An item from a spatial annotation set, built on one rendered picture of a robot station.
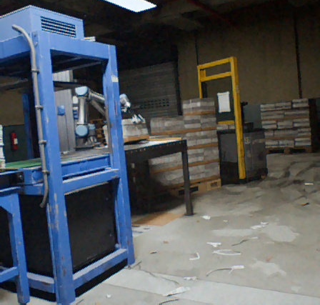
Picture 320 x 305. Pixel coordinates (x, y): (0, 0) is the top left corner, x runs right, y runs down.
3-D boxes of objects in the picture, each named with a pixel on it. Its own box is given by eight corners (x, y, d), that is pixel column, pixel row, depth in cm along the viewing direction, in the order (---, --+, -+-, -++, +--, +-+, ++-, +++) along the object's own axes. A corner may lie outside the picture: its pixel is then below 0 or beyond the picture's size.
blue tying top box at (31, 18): (28, 63, 281) (26, 37, 280) (86, 48, 250) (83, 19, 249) (-25, 56, 242) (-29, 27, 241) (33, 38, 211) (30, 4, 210)
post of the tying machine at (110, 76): (126, 261, 263) (106, 48, 255) (136, 263, 258) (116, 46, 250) (119, 266, 255) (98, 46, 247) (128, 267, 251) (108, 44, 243)
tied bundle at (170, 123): (151, 136, 493) (149, 118, 492) (167, 133, 511) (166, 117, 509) (168, 135, 463) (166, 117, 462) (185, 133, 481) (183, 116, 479)
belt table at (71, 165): (49, 168, 297) (48, 156, 296) (111, 166, 263) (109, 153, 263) (-32, 183, 237) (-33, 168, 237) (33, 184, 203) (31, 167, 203)
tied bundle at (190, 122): (168, 133, 511) (166, 117, 510) (183, 132, 528) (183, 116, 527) (185, 133, 480) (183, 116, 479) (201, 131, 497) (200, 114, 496)
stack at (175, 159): (121, 203, 464) (114, 139, 460) (188, 188, 534) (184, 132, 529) (137, 208, 433) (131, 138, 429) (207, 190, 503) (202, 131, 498)
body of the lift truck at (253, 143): (213, 180, 586) (209, 131, 582) (236, 174, 619) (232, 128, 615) (247, 183, 531) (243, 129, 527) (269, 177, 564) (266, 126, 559)
